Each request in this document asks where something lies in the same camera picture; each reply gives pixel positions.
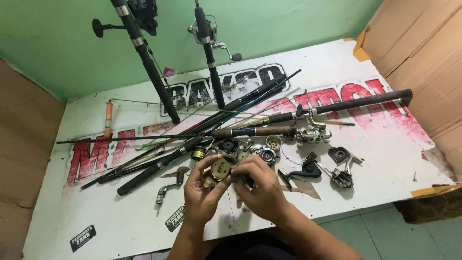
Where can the person's right hand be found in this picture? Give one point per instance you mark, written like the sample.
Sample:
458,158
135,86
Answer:
265,195

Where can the person's left hand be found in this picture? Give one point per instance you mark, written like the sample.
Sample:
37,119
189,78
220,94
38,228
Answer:
195,196

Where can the bronze fishing reel spool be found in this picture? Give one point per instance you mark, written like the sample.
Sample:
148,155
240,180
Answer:
220,169

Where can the black sticker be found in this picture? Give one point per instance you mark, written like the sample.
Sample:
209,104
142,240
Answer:
83,238
175,218

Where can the silver reel spool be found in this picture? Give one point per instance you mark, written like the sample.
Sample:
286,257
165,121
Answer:
268,156

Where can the gold black reel spool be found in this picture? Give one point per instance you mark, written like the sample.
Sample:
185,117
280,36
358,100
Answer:
198,153

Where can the black rod with silver rings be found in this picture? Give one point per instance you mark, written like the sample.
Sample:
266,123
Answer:
158,166

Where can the black reel body with foot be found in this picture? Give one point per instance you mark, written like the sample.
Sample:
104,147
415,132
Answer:
306,169

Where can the silver reel bail part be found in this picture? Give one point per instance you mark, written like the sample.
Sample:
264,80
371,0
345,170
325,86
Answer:
245,148

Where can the cream perforated reel spool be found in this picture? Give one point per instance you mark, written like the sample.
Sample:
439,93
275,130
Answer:
273,142

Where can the person's dark clothing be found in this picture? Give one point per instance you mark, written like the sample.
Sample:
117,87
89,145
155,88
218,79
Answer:
249,249

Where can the green rod tip piece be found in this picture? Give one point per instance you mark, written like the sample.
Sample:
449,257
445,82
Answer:
153,144

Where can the silver gold spinning reel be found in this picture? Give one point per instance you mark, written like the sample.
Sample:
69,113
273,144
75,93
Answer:
313,134

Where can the black reel side cover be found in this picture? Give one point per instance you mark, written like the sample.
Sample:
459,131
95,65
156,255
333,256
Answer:
338,154

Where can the long black rod blank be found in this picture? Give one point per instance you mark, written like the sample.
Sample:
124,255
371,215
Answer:
249,95

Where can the slim black standing fishing rod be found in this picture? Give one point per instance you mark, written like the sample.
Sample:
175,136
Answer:
210,61

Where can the thick black standing fishing rod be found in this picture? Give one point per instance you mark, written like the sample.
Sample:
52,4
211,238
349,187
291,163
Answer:
146,59

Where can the silver spinning reel black knob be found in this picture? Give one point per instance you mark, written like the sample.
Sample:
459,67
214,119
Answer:
216,38

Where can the brown floor mat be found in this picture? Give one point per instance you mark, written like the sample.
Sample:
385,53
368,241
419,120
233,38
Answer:
429,207

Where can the brown cardboard panel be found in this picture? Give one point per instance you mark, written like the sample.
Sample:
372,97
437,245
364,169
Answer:
25,162

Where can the large brown cardboard sheet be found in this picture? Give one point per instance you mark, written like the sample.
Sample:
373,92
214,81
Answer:
422,54

